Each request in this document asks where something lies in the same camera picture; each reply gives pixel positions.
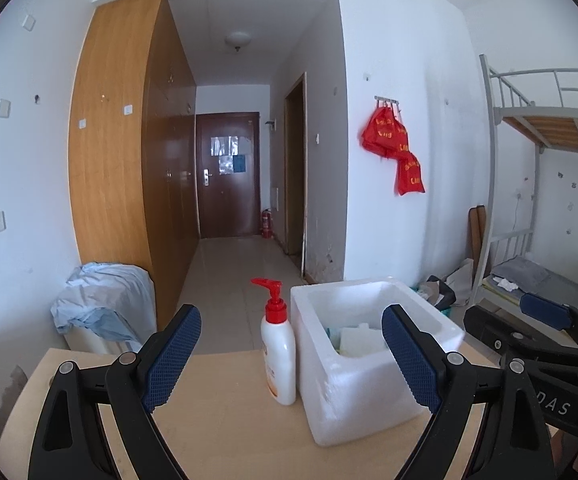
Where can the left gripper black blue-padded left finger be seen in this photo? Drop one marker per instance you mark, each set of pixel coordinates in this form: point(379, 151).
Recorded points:
point(70, 440)

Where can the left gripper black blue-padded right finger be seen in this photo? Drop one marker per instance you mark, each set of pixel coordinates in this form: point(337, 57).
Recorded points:
point(512, 441)

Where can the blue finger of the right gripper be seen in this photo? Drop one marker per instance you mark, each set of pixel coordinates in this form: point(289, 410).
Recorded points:
point(545, 311)

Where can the white tissue cloth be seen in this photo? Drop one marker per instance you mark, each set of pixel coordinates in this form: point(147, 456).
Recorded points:
point(356, 342)

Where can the light blue covered bin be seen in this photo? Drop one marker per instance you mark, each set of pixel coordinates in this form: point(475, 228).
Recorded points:
point(114, 301)

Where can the white foam box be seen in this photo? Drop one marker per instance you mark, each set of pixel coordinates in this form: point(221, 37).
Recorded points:
point(346, 398)

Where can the grey metal bunk bed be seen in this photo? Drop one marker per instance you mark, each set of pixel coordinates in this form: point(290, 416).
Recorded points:
point(530, 234)

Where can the white lotion bottle red pump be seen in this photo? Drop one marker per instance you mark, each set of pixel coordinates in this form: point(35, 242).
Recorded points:
point(278, 344)

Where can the red bags on hook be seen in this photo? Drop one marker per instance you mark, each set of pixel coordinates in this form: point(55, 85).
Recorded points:
point(386, 136)

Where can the red fire extinguisher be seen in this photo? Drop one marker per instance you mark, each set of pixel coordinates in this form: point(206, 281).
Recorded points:
point(266, 223)

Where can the orange wooden wardrobe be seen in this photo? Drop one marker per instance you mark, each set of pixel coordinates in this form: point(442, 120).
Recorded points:
point(131, 127)

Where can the dark brown entrance door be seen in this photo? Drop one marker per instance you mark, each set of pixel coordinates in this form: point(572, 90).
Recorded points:
point(228, 174)

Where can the ceiling lamp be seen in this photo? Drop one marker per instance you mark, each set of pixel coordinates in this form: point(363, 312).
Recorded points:
point(237, 40)

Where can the side wooden door frame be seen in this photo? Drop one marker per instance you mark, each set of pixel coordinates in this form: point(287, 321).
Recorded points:
point(294, 143)

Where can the white square wall plate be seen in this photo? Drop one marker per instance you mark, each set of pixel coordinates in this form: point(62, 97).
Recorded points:
point(5, 106)

